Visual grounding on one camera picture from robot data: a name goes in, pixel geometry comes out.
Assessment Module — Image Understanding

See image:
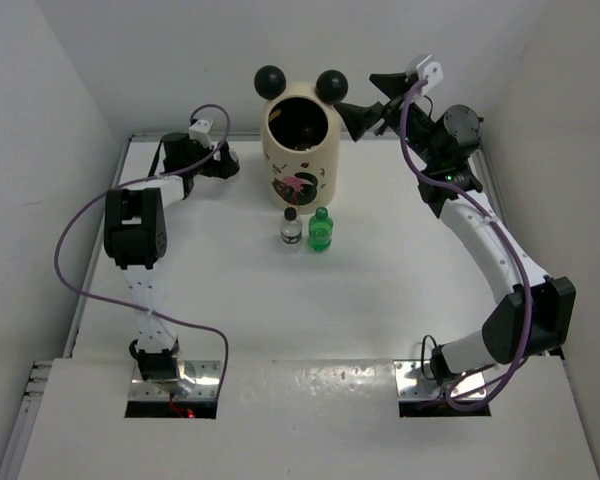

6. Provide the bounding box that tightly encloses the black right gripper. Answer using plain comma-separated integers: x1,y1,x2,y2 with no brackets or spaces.
336,73,442,168

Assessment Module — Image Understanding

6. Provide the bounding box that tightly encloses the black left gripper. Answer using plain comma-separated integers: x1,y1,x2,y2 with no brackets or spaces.
183,133,234,180

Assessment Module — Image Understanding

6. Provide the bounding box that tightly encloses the green plastic bottle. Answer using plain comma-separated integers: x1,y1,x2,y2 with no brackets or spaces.
308,207,334,252

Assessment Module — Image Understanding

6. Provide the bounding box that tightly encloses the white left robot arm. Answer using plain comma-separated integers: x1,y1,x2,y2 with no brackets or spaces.
103,119,240,382

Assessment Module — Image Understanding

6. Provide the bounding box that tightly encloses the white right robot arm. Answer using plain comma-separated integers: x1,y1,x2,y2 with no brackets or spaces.
335,72,576,386

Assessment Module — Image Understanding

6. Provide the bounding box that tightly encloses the cream bin with black ears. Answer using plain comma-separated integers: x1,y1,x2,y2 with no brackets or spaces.
254,65,349,215

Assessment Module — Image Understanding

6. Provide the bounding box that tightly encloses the blue label clear bottle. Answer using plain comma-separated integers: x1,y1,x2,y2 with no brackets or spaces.
279,207,303,252

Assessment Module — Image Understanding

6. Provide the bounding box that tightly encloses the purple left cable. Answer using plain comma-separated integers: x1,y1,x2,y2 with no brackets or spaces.
53,103,230,401

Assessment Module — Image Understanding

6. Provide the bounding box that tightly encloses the purple cable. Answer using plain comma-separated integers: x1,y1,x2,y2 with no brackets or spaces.
398,77,534,412
53,103,230,401

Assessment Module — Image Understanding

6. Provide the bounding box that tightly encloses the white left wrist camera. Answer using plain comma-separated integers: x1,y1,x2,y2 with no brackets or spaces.
188,119,214,149

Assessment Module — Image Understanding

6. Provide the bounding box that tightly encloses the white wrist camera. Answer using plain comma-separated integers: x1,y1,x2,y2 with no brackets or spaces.
405,54,444,95
188,119,214,149

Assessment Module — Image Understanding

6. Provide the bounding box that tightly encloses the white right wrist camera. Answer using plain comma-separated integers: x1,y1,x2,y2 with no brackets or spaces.
405,54,444,95

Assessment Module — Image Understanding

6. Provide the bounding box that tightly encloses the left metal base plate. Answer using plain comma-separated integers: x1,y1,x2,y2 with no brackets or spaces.
128,360,221,402

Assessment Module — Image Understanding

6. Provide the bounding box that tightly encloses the metal base plate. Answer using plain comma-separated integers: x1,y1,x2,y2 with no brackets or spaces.
128,360,221,402
394,360,487,402

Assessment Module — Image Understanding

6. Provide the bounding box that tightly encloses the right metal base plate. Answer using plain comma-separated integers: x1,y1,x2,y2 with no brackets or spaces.
394,360,487,402

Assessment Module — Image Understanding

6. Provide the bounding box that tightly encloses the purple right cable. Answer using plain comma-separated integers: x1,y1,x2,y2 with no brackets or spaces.
398,77,534,412

